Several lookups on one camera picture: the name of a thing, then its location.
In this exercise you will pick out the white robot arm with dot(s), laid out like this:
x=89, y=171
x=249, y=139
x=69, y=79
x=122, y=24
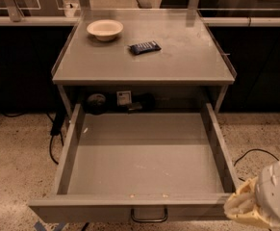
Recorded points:
x=267, y=191

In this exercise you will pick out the black plug adapter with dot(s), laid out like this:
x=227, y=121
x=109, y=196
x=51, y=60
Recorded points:
x=57, y=124

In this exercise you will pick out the blue snack packet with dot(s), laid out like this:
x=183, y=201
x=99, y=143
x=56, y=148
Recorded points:
x=144, y=47

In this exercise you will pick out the grey cabinet table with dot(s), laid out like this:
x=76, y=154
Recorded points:
x=179, y=77

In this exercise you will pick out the white ceramic bowl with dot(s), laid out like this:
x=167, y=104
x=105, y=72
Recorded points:
x=105, y=29

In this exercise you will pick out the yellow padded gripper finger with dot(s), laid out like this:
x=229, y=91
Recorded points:
x=242, y=206

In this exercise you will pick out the black round object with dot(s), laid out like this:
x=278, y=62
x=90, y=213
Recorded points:
x=96, y=104

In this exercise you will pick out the grey top drawer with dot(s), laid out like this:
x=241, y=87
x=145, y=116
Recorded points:
x=150, y=167

